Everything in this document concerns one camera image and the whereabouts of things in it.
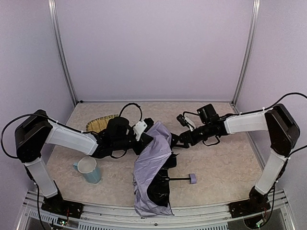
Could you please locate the lilac folding umbrella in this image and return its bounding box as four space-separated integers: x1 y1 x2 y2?
131 121 198 218

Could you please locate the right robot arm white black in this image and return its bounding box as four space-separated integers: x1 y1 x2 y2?
171 103 300 213

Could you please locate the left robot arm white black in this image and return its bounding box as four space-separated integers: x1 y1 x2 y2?
14 110 153 206

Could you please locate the woven bamboo tray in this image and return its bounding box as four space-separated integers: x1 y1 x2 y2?
86 114 118 133

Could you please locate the light blue plastic pitcher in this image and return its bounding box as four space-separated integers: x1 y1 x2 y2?
72 157 101 184

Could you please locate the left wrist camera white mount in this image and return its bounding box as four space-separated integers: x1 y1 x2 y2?
133 118 154 141

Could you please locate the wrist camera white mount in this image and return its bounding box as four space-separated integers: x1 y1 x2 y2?
176 114 196 131
133 118 154 141

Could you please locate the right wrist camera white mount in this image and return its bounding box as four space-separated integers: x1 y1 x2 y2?
176 114 196 131

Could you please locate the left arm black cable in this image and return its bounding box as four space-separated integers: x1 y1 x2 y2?
118 103 143 123

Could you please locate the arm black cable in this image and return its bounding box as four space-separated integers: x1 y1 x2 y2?
262 92 307 156
118 103 143 123

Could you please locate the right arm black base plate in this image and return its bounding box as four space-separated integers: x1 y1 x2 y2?
228 199 271 218

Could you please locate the aluminium front rail frame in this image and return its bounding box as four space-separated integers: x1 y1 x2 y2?
16 189 295 230

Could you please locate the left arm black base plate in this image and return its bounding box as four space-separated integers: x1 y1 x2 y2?
41 200 83 219

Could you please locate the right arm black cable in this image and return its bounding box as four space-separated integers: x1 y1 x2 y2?
262 92 307 156

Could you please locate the right aluminium corner post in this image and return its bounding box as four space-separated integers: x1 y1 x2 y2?
232 0 261 106

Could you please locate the aluminium corner post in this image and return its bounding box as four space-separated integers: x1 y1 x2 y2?
48 0 78 107
232 0 261 106

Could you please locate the left aluminium corner post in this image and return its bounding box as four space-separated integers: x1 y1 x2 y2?
48 0 78 107

